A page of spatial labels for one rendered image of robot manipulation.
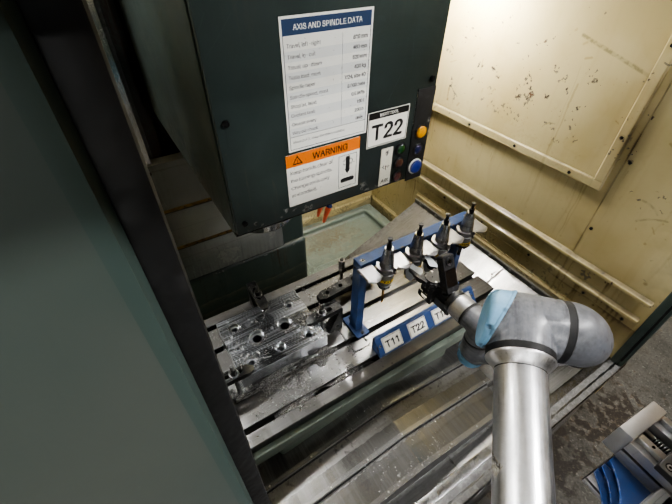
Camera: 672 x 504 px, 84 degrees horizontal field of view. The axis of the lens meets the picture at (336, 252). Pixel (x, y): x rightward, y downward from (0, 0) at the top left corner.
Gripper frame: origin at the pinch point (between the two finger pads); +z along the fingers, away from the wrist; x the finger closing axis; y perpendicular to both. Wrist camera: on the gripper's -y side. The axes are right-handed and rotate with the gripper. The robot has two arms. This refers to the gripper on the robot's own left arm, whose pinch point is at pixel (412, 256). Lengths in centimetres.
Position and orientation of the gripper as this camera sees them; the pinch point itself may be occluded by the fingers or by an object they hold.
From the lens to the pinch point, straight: 120.0
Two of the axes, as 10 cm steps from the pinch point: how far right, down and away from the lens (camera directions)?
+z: -5.3, -5.8, 6.2
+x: 8.5, -3.3, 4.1
